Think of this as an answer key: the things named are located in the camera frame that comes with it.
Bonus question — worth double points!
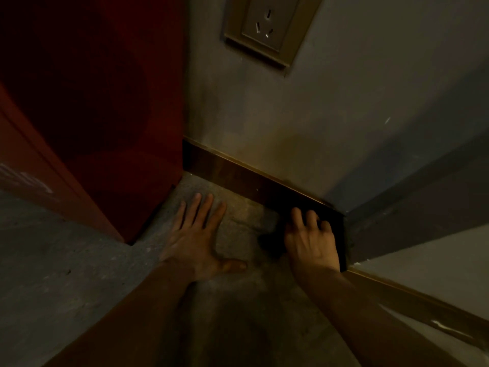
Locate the person's right forearm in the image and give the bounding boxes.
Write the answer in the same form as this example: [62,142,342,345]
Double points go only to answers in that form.
[293,269,468,367]

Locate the person's left hand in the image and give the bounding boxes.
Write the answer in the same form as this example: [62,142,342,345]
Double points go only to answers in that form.
[160,193,248,282]

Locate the person's left forearm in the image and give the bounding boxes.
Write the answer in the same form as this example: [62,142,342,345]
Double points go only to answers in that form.
[43,260,196,367]

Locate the black cloth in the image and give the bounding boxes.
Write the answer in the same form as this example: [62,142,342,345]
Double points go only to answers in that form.
[257,225,292,261]

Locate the person's right hand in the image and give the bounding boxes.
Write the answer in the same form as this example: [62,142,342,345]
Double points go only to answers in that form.
[284,208,341,278]

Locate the dark wooden baseboard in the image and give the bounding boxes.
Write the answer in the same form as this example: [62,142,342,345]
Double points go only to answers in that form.
[183,137,347,272]
[344,265,489,350]

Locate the gold framed wall socket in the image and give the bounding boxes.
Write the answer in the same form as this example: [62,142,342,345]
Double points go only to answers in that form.
[223,0,324,69]

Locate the red wooden cabinet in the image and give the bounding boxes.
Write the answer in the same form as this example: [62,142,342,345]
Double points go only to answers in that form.
[0,0,188,246]

